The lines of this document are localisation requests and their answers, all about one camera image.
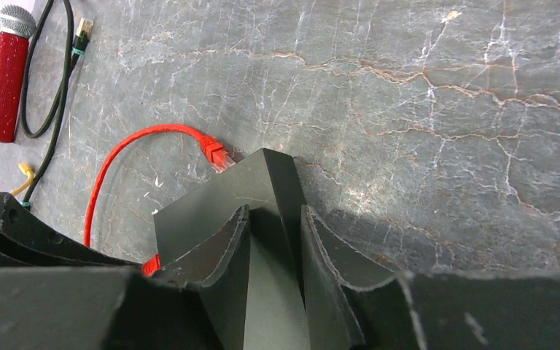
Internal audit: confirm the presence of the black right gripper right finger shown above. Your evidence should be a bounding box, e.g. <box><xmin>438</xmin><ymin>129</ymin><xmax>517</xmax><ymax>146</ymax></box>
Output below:
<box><xmin>301</xmin><ymin>206</ymin><xmax>560</xmax><ymax>349</ymax></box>

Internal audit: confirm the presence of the black network switch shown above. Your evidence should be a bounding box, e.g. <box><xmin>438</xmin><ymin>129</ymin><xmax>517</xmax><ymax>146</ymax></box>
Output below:
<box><xmin>154</xmin><ymin>149</ymin><xmax>309</xmax><ymax>349</ymax></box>

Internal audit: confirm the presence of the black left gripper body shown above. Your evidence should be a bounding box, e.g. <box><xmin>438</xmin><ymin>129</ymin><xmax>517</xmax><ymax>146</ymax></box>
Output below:
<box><xmin>0</xmin><ymin>192</ymin><xmax>140</xmax><ymax>268</ymax></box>

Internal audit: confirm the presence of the red glitter tube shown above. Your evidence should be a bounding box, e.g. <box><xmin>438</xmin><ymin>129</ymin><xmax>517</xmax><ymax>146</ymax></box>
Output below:
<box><xmin>0</xmin><ymin>4</ymin><xmax>36</xmax><ymax>143</ymax></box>

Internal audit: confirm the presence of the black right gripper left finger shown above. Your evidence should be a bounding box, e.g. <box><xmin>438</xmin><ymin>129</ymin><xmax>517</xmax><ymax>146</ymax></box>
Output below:
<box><xmin>0</xmin><ymin>205</ymin><xmax>252</xmax><ymax>350</ymax></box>

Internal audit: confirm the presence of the yellow ethernet cable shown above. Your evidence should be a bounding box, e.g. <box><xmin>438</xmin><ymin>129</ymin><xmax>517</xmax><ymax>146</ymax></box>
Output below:
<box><xmin>10</xmin><ymin>162</ymin><xmax>36</xmax><ymax>197</ymax></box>

